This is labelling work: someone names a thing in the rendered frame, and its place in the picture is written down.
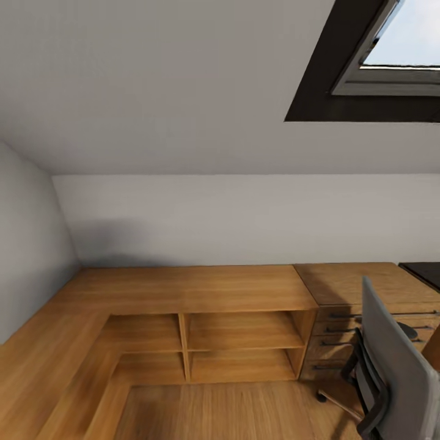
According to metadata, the swivel chair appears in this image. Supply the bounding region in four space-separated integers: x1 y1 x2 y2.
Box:
316 276 440 440

